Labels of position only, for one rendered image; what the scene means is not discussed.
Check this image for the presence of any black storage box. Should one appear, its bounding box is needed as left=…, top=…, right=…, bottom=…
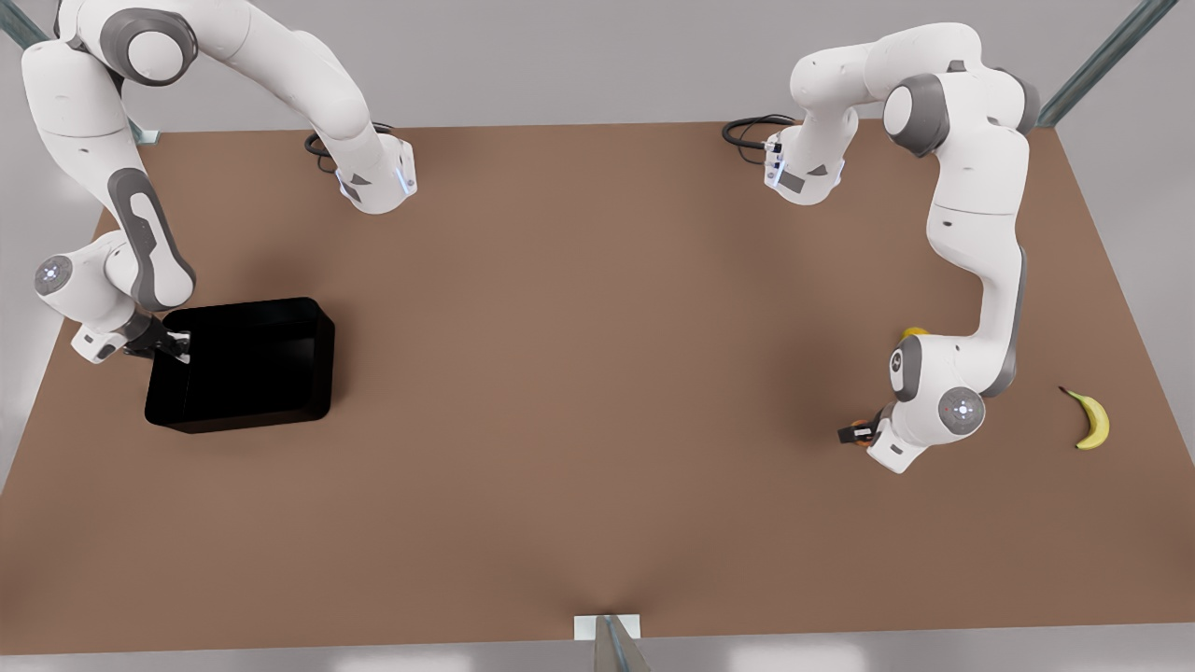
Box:
left=145, top=297, right=336, bottom=435

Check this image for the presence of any yellow banana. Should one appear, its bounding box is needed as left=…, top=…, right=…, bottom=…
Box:
left=1058, top=385, right=1111, bottom=452

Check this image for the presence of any black cable loop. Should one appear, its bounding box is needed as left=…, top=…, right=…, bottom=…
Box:
left=722, top=114, right=800, bottom=168
left=304, top=122, right=396, bottom=175

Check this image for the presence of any silver frame post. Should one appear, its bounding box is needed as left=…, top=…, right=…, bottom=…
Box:
left=0, top=0, right=161, bottom=147
left=1036, top=0, right=1180, bottom=130
left=573, top=613, right=655, bottom=672

